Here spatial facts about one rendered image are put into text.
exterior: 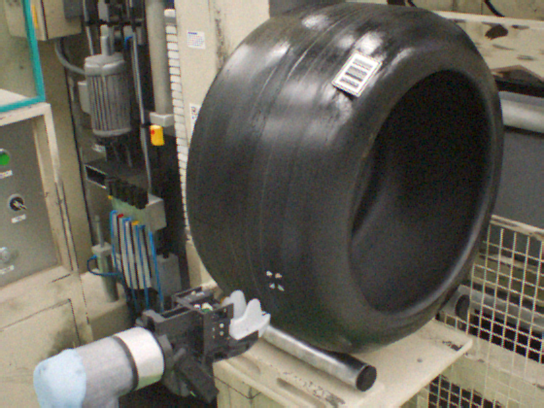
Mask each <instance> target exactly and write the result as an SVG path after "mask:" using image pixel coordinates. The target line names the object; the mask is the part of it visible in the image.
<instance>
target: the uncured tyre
mask: <svg viewBox="0 0 544 408"><path fill-rule="evenodd" d="M355 51H357V52H359V53H363V54H366V55H367V56H369V57H371V58H374V59H376V60H378V61H380V62H382V65H381V66H380V68H378V70H377V71H376V72H375V74H374V75H373V78H372V79H371V80H370V81H369V83H368V84H367V86H366V87H365V88H364V89H363V92H362V93H361V95H360V96H359V97H357V96H355V95H352V94H351V93H349V92H348V91H346V90H344V89H342V88H340V87H338V86H335V85H332V84H331V82H332V81H333V80H334V79H335V78H336V76H337V75H338V73H339V72H340V71H341V70H342V69H343V66H344V65H345V63H346V62H347V61H348V60H349V59H350V58H351V56H352V55H353V54H354V52H355ZM503 155H504V149H503V115H502V107H501V102H500V97H499V93H498V89H497V86H496V84H495V81H494V78H493V74H492V73H491V71H490V69H489V66H488V63H486V61H485V59H484V58H483V56H482V55H481V54H480V53H479V51H478V50H477V48H476V46H475V43H474V42H473V41H472V40H471V39H470V37H469V36H468V35H467V34H466V33H465V32H464V31H463V30H462V29H461V28H460V27H459V26H458V25H456V24H455V23H454V22H453V21H451V20H450V19H448V18H446V17H442V16H439V15H437V14H435V13H433V12H431V11H428V10H425V9H422V8H416V7H406V6H402V5H389V4H374V3H359V2H350V1H344V0H321V1H315V2H312V3H308V4H302V5H300V6H297V7H294V8H291V9H288V10H284V11H282V12H280V13H278V14H276V15H274V16H273V17H271V18H269V19H268V20H266V21H265V22H264V23H262V24H261V25H260V26H257V27H256V29H255V30H253V31H252V32H251V33H250V34H249V35H248V36H246V37H245V38H244V39H243V40H242V41H241V42H240V44H239V46H237V47H236V48H235V50H234V51H233V52H232V53H231V55H230V56H229V57H228V58H227V59H226V61H225V62H224V64H223V65H222V67H221V68H220V69H219V71H218V73H217V75H216V77H215V79H214V81H213V82H212V84H211V86H210V88H209V90H208V92H207V94H206V96H205V98H204V100H203V103H202V105H201V108H200V110H199V113H198V115H197V118H196V121H195V125H194V127H193V130H192V134H191V138H190V143H189V148H188V153H187V167H186V181H185V195H186V208H187V220H188V226H189V230H190V234H191V238H192V241H193V243H194V246H195V249H196V250H197V253H198V255H199V257H200V259H201V263H202V264H203V266H204V267H205V269H206V271H207V272H208V274H209V275H210V276H211V278H212V279H213V280H214V281H215V283H216V284H217V285H218V286H220V288H221V289H222V290H223V291H224V292H225V293H226V296H227V297H228V298H229V296H230V294H231V293H233V292H234V291H236V290H240V291H242V292H243V293H244V296H245V300H246V304H247V306H248V305H249V302H250V301H251V300H253V299H257V300H258V301H259V304H260V309H261V312H267V313H268V314H270V315H271V320H270V322H271V323H272V324H274V325H276V326H278V327H280V328H281V329H283V330H285V331H287V332H291V333H292V334H293V335H295V336H297V337H299V338H301V339H303V340H305V341H306V342H308V343H311V344H313V345H315V346H317V347H319V348H321V349H324V350H326V351H335V352H340V353H346V354H353V355H360V354H367V353H372V352H375V351H379V350H380V349H383V348H385V347H387V346H389V345H391V344H393V343H394V342H396V341H399V340H401V339H403V338H405V337H406V336H408V335H410V334H412V333H414V332H415V331H417V330H419V329H420V328H422V327H423V326H425V325H426V324H427V323H428V322H430V320H431V319H432V318H433V317H434V316H435V315H436V314H437V313H438V312H440V311H441V310H442V309H443V307H444V306H445V304H446V303H447V302H448V301H449V300H450V298H451V297H452V296H453V295H454V294H455V291H456V290H457V289H458V287H459V285H460V284H461V282H462V281H463V280H464V279H465V276H466V274H467V272H468V270H469V268H470V267H471V266H472V264H473V262H474V260H475V258H476V254H477V253H478V252H479V250H480V247H481V245H482V243H483V241H484V238H485V237H486V232H487V229H488V226H489V224H490V221H491V219H492V215H493V208H494V204H495V200H496V198H497V194H498V190H499V181H500V175H501V170H502V162H503ZM195 218H197V219H201V220H203V221H206V222H208V223H211V224H213V225H215V226H217V227H219V228H221V229H223V232H222V231H220V230H218V229H216V228H214V227H212V226H211V225H208V224H206V223H204V222H201V221H198V220H196V219H195ZM264 267H266V268H268V269H270V270H275V271H283V275H284V281H285V285H286V289H287V292H288V293H283V292H278V291H274V290H270V287H269V285H268V281H267V277H266V272H265V268H264Z"/></svg>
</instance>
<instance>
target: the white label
mask: <svg viewBox="0 0 544 408"><path fill-rule="evenodd" d="M381 65H382V62H380V61H378V60H376V59H374V58H371V57H369V56H367V55H366V54H363V53H359V52H357V51H355V52H354V54H353V55H352V56H351V58H350V59H349V60H348V61H347V62H346V63H345V65H344V66H343V69H342V70H341V71H340V72H339V73H338V75H337V76H336V78H335V79H334V80H333V81H332V82H331V84H332V85H335V86H338V87H340V88H342V89H344V90H346V91H348V92H349V93H351V94H352V95H355V96H357V97H359V96H360V95H361V93H362V92H363V89H364V88H365V87H366V86H367V84H368V83H369V81H370V80H371V79H372V78H373V75H374V74H375V72H376V71H377V70H378V68H380V66H381Z"/></svg>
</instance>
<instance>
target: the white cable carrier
mask: <svg viewBox="0 0 544 408"><path fill-rule="evenodd" d="M164 13H165V16H166V17H168V16H170V17H175V16H176V15H175V10H171V9H167V10H165V11H164ZM166 24H171V25H168V26H166V32H167V33H174V34H167V41H172V42H170V43H168V50H170V51H168V57H169V58H170V59H169V65H170V66H175V67H171V68H170V73H171V74H174V75H172V76H171V82H174V83H172V84H171V89H172V90H174V91H172V97H174V98H176V99H174V100H173V104H174V105H176V107H174V113H175V114H177V115H175V118H174V120H175V121H176V122H175V128H176V129H178V130H177V131H176V136H178V137H179V138H177V144H178V145H180V146H178V152H180V153H179V159H180V160H181V161H180V167H181V168H182V169H181V173H180V174H182V175H183V176H181V177H180V179H181V182H183V183H182V184H181V187H182V189H183V191H182V195H183V196H184V198H183V203H185V204H186V195H185V181H186V167H187V136H186V134H187V130H186V121H185V113H184V104H183V96H182V89H183V88H182V79H181V71H180V63H179V47H178V38H177V30H176V27H177V23H174V22H172V23H166ZM173 25H175V26H173ZM175 42H176V43H175ZM173 50H175V51H173ZM173 57H175V58H173Z"/></svg>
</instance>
